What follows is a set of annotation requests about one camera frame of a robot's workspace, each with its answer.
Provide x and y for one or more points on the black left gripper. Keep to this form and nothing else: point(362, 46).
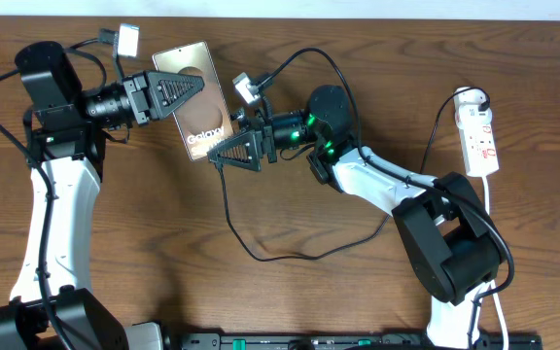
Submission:
point(146, 94)

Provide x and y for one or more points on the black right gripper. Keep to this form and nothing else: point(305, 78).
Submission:
point(264, 128)

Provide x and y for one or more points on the gold Galaxy smartphone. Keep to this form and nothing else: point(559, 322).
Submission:
point(203, 118)

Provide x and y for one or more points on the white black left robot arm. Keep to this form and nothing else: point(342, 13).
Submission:
point(67, 127)

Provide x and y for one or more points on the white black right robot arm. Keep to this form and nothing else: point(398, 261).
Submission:
point(450, 240)

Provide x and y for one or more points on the white power strip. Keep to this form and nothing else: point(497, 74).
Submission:
point(473, 117)

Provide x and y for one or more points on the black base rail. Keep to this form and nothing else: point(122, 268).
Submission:
point(215, 341)

